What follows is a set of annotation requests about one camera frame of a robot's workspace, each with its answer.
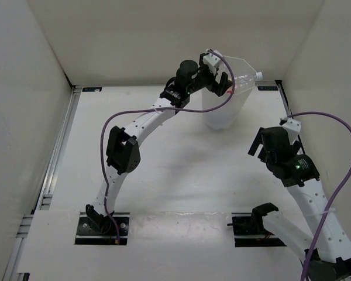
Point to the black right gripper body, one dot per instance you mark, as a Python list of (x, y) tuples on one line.
[(269, 160)]

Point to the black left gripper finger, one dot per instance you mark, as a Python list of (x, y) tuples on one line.
[(223, 85), (202, 61)]

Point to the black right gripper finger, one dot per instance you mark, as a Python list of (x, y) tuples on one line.
[(296, 146), (256, 142)]

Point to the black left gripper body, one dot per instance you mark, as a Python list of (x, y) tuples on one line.
[(206, 79)]

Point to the clear ribbed plastic bottle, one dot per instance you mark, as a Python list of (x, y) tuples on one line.
[(246, 82)]

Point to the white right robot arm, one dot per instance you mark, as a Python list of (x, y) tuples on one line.
[(326, 254)]

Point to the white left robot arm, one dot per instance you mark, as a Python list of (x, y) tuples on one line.
[(120, 150)]

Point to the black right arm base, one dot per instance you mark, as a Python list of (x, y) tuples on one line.
[(248, 229)]

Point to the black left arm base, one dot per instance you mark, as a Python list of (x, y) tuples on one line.
[(86, 234)]

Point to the white polygonal plastic bin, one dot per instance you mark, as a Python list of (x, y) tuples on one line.
[(228, 106)]

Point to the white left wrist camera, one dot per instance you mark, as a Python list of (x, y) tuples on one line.
[(213, 60)]

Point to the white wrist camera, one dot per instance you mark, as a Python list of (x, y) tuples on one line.
[(292, 126), (213, 60)]

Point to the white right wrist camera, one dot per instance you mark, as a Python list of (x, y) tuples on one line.
[(292, 126)]

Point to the aluminium left frame rail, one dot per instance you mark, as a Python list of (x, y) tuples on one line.
[(46, 189)]

